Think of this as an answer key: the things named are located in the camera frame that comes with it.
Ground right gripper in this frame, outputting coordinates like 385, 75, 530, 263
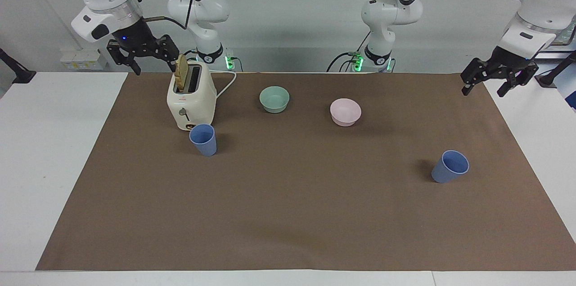
106, 18, 181, 76

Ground toast slice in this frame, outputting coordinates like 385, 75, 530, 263
174, 54, 189, 90

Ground green bowl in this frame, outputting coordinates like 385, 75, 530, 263
259, 86, 291, 114

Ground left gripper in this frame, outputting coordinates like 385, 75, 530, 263
460, 45, 539, 98

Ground cream toaster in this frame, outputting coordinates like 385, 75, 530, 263
166, 60, 218, 132

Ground white toaster cord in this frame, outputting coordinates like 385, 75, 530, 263
210, 69, 238, 99

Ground white socket box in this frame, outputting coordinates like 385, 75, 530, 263
60, 49, 108, 71

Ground blue cup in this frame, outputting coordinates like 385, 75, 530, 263
189, 124, 218, 157
431, 150, 470, 184

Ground black stand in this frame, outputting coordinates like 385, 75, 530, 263
0, 47, 37, 85
535, 50, 576, 88

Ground pink bowl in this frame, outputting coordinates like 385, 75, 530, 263
329, 98, 362, 127

